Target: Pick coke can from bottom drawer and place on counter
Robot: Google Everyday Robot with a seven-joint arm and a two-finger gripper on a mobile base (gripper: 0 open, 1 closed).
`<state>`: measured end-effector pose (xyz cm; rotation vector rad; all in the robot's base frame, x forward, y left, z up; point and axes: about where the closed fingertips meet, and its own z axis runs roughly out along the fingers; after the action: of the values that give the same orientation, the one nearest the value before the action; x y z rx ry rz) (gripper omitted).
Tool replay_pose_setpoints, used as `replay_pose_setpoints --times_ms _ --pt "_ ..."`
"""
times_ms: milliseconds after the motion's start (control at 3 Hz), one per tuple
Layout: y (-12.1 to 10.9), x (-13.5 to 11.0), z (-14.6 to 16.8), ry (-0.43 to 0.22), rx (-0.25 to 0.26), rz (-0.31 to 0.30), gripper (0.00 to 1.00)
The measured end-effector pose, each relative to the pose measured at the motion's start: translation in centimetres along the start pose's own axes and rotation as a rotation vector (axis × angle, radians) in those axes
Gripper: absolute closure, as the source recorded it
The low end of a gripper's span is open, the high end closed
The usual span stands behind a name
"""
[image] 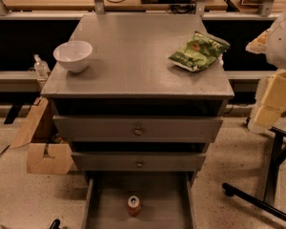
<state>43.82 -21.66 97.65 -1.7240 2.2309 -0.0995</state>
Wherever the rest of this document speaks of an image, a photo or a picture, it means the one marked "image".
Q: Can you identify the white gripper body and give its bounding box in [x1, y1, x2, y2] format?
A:
[248, 70, 286, 134]

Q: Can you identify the red coke can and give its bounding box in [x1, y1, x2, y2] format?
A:
[127, 196, 142, 217]

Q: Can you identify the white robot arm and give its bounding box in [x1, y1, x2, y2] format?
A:
[246, 9, 286, 133]

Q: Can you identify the grey drawer cabinet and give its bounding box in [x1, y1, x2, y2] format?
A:
[40, 12, 235, 229]

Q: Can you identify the brass top drawer knob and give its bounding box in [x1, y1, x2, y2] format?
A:
[133, 127, 143, 135]

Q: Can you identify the brass drawer knob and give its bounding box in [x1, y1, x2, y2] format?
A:
[133, 127, 143, 135]
[136, 160, 143, 168]

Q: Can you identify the brass middle drawer knob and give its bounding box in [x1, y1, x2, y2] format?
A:
[136, 160, 143, 168]

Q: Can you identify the grey open bottom drawer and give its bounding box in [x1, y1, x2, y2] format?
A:
[80, 172, 196, 229]

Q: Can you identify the grey middle drawer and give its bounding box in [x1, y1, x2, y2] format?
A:
[71, 152, 206, 172]

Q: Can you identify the grey top drawer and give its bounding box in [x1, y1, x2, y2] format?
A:
[53, 115, 222, 143]

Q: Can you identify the green chip bag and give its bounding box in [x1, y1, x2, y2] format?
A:
[169, 31, 230, 73]

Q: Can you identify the white bowl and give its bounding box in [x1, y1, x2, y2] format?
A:
[53, 41, 92, 73]

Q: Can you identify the clear plastic bottle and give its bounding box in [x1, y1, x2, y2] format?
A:
[34, 54, 51, 79]

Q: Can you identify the brown cardboard box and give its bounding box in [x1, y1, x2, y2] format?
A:
[10, 97, 74, 175]

